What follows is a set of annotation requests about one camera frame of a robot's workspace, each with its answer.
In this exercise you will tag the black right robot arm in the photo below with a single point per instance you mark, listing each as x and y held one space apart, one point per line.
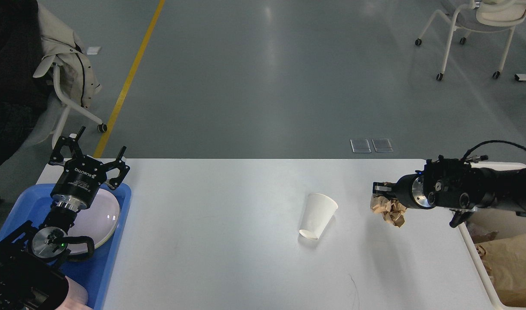
455 184

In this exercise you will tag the light green plate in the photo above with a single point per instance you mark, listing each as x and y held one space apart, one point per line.
100 245

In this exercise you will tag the white chair with jacket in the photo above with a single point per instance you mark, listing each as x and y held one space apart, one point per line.
53 120

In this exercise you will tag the brown paper bag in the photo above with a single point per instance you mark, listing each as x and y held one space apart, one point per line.
508 260

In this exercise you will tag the pink mug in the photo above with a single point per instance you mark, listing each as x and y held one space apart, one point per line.
76 298

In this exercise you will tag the white paper cup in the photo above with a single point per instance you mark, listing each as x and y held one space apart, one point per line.
318 212

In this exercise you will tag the white paper on floor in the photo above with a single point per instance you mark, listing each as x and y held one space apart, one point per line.
93 50

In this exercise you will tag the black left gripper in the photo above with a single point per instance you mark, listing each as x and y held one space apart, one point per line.
78 181

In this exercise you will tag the floor outlet plate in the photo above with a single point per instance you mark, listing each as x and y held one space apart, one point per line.
361 146
382 145

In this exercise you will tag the blue plastic tray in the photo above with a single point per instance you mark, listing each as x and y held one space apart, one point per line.
93 274

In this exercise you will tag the white rolling chair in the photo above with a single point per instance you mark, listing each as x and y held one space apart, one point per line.
477 16

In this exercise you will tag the cream plastic bin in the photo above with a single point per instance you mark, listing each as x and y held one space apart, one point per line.
506 222

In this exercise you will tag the foil bag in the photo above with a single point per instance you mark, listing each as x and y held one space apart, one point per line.
480 234

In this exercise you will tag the pink plate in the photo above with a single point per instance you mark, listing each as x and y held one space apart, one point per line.
100 220

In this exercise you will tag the brown paper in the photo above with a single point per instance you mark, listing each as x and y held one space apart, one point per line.
392 211
482 252

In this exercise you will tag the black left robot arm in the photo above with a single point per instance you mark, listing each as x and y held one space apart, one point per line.
31 258

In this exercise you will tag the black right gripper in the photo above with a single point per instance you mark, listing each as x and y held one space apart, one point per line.
408 190

